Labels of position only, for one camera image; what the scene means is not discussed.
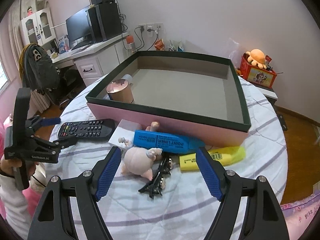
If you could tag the rose gold cup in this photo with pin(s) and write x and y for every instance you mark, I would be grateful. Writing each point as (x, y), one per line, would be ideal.
(120, 92)

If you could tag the pink curtain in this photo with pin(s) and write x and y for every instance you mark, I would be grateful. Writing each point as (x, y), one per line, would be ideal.
(13, 42)

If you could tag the pink printed blanket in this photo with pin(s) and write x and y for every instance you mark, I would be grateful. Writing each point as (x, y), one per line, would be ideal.
(300, 217)

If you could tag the pink box with dark rim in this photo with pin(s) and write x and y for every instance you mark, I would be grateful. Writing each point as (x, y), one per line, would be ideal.
(162, 115)

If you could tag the person's left hand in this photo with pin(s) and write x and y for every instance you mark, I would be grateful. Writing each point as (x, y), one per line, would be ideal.
(7, 166)

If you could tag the black keyboard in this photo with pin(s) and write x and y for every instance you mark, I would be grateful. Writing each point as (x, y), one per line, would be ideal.
(80, 46)

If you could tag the white wall socket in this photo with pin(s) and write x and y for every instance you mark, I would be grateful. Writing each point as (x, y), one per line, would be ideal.
(159, 26)
(150, 25)
(142, 27)

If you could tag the white small box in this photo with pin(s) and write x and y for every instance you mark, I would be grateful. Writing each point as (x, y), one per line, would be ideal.
(120, 135)

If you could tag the blue white carton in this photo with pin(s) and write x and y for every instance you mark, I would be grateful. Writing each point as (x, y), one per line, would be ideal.
(62, 43)

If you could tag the black office chair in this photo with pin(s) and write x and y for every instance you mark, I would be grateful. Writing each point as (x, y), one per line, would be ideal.
(68, 80)

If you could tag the white tube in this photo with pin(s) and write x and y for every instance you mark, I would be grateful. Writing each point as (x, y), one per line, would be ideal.
(127, 77)

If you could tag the white striped bedsheet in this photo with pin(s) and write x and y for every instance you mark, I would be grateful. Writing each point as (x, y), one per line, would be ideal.
(175, 205)

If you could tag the orange octopus plush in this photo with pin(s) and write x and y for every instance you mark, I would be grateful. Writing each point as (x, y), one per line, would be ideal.
(257, 56)

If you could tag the person's pink clothing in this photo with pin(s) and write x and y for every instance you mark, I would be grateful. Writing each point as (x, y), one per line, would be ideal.
(32, 200)

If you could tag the blue highlighter-shaped case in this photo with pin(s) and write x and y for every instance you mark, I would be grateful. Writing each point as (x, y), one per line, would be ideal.
(162, 141)

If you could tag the orange snack bag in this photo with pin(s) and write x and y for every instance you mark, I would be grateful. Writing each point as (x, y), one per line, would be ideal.
(159, 45)

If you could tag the small red figurine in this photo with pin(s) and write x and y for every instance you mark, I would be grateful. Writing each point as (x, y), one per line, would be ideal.
(30, 10)

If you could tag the red printed box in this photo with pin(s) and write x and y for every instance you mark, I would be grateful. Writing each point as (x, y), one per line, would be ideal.
(260, 77)

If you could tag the chair with dark clothes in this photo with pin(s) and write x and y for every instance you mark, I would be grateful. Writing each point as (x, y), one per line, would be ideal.
(42, 70)

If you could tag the pink pig doll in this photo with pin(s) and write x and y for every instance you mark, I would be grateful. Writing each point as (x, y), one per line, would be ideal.
(136, 160)

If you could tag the orange-capped bottle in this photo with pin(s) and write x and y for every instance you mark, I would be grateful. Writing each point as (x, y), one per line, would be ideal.
(131, 45)

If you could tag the black remote control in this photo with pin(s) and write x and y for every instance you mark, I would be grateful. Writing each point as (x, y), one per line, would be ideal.
(85, 129)

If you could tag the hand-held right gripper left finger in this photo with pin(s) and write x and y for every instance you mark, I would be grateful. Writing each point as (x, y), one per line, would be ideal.
(108, 173)

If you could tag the black computer monitor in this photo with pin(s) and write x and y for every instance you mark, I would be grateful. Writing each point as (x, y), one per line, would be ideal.
(77, 25)

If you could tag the white desk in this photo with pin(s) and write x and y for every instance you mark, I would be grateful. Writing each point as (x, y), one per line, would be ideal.
(90, 65)

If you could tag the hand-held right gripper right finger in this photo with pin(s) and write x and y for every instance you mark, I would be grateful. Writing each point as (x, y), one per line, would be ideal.
(209, 176)

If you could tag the yellow highlighter-shaped case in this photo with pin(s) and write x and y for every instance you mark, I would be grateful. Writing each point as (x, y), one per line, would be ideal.
(192, 162)

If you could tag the black computer tower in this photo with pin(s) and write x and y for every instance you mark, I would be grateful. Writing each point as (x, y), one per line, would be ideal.
(107, 21)

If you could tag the white glass-door cabinet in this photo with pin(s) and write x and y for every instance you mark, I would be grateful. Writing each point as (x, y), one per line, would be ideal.
(37, 30)

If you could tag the clear plastic bag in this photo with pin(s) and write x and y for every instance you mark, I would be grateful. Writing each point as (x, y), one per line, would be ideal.
(233, 48)

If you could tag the person's left forearm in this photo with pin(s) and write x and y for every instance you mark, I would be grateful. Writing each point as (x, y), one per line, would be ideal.
(12, 200)

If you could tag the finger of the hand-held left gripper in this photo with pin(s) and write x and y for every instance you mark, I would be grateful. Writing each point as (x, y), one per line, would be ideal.
(62, 144)
(50, 121)

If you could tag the dark side table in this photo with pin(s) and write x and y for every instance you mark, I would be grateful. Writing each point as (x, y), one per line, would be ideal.
(271, 95)

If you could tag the blue white packet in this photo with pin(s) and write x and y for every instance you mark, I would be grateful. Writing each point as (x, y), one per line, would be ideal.
(180, 47)

